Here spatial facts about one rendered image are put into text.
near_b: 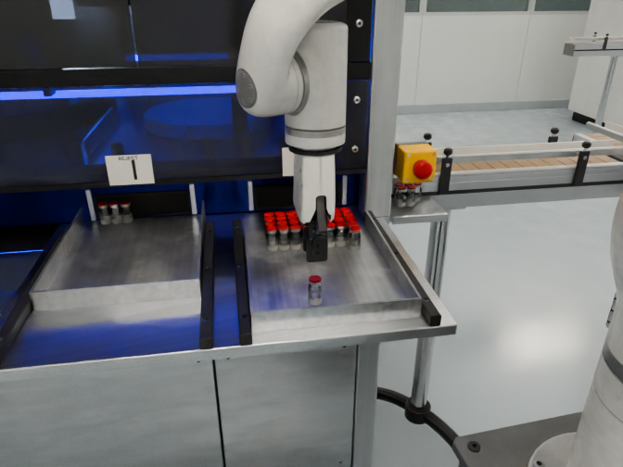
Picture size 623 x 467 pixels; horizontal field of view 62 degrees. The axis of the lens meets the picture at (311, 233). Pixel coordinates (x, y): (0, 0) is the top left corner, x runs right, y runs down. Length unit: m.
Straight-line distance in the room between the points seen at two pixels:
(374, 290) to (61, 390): 0.81
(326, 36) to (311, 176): 0.18
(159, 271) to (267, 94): 0.45
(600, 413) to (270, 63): 0.48
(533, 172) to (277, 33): 0.93
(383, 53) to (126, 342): 0.69
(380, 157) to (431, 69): 5.02
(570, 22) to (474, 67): 1.15
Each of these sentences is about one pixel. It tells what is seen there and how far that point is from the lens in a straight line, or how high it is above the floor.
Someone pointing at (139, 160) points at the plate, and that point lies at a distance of 1.06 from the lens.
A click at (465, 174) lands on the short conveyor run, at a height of 0.93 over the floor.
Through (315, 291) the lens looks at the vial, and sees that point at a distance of 0.82.
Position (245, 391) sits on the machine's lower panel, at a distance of 1.37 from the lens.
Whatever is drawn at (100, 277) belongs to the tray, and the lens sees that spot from 0.99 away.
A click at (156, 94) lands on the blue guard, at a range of 1.03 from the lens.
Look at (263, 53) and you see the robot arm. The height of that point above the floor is 1.28.
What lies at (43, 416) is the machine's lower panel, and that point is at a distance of 1.45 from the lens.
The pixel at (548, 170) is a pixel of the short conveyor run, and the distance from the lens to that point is 1.42.
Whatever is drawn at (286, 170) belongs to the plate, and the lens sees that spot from 1.07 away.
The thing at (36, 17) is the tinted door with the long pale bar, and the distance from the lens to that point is 1.06.
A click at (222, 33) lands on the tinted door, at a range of 1.02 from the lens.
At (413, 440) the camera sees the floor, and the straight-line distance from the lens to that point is 1.85.
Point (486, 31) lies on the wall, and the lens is 6.29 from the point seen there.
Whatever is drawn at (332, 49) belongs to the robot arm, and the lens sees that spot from 0.68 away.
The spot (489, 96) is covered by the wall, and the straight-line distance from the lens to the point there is 6.45.
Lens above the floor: 1.35
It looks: 26 degrees down
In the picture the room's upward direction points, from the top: straight up
